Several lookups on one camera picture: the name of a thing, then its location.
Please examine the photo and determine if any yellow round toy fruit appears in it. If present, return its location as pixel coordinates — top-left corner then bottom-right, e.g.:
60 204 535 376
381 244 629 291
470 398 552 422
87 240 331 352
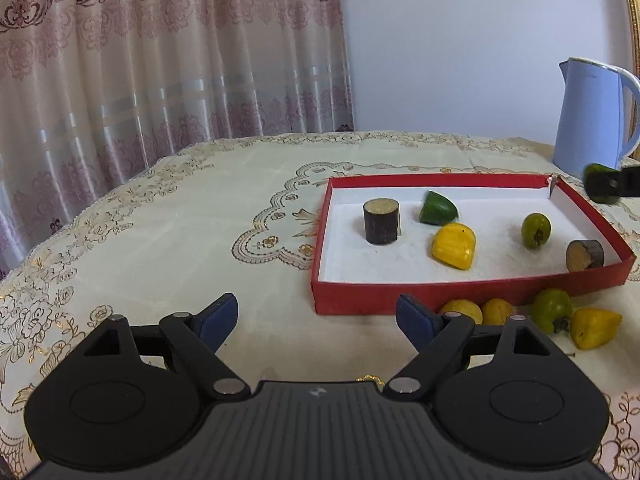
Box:
481 298 515 326
439 299 484 325

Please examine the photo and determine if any gold wall moulding strip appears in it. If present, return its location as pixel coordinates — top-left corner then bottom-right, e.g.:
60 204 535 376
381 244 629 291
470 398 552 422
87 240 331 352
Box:
620 0 640 78

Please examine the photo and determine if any pink patterned curtain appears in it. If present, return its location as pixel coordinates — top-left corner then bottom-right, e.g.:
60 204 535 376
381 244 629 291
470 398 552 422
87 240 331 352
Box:
0 0 356 281

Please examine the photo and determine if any small dark wood cylinder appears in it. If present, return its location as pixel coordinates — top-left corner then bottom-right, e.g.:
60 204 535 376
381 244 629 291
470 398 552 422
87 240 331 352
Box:
565 239 606 273

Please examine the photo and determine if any green round toy fruit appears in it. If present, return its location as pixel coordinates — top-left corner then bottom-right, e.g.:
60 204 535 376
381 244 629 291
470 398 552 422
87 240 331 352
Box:
521 212 552 250
530 288 574 336

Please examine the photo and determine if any red shallow cardboard box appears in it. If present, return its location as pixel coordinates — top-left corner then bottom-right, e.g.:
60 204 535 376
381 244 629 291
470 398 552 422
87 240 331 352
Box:
310 173 636 317

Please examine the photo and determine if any green toy cucumber half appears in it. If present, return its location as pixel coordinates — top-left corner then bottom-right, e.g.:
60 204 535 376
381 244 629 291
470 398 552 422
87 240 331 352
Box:
583 162 623 206

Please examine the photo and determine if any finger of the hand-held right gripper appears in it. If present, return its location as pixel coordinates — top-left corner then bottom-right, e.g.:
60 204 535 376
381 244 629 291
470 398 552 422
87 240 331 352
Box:
588 166 640 199

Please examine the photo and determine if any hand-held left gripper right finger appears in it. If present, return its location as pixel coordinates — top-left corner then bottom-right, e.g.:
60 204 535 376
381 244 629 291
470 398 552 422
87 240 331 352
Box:
382 294 551 402

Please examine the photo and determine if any yellow toy bell pepper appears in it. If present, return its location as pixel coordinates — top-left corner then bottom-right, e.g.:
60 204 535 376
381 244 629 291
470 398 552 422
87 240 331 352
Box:
431 223 477 271
570 308 624 351

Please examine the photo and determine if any large dark wood cylinder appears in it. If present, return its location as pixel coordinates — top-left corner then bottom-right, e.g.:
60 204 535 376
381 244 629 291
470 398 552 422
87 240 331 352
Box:
363 198 402 246

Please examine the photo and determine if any light blue electric kettle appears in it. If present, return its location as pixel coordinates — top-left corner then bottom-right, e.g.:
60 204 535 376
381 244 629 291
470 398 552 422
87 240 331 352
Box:
552 56 640 173

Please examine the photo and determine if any dark green pepper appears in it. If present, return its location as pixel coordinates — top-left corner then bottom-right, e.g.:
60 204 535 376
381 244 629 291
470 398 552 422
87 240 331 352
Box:
419 190 460 226

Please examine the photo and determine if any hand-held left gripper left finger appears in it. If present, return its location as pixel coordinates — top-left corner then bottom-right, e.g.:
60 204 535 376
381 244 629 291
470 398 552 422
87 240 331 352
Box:
82 292 251 402

